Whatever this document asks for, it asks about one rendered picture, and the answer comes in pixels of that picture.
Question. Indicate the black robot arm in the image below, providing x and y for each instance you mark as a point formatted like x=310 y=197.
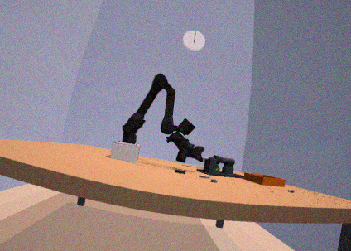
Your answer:
x=167 y=126

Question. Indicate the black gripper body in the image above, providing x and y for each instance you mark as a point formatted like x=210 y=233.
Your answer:
x=195 y=152

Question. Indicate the orange shallow tray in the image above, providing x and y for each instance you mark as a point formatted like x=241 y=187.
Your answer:
x=264 y=180

